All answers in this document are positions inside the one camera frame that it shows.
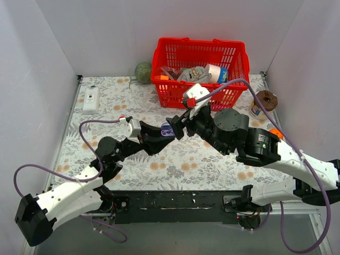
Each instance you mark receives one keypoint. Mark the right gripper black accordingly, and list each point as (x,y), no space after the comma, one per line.
(189,123)

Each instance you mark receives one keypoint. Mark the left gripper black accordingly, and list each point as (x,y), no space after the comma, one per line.
(143,134)

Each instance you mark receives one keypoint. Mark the purple earbud charging case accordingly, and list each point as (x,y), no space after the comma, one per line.
(167,130)

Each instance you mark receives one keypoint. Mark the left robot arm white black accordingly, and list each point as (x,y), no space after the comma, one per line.
(38,216)

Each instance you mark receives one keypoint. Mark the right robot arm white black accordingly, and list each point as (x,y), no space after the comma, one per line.
(307,175)

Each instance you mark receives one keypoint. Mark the small orange item in basket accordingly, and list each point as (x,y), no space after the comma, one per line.
(162,77)

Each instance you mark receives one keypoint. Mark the dark red snack packet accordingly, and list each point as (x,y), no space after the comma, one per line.
(171,72)

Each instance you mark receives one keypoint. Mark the red plastic shopping basket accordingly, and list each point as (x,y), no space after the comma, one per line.
(179,63)

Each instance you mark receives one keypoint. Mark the green round melon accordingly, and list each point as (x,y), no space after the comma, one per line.
(143,72)

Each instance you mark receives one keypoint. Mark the blue white paper roll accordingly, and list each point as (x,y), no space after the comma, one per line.
(217,74)

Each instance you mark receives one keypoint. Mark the white rectangular device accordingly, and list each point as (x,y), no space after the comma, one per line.
(91,101)

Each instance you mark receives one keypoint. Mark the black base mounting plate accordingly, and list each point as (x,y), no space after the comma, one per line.
(129,207)

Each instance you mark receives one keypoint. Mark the brown lidded jar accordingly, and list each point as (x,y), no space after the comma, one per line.
(269,102)

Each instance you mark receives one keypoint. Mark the orange fruit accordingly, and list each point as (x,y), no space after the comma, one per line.
(277,133)

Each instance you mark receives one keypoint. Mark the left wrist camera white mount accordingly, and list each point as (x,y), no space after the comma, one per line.
(132,128)

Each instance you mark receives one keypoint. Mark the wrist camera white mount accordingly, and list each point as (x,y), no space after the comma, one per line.
(132,128)
(195,98)

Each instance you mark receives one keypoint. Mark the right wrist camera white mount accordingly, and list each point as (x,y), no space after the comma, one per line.
(195,98)

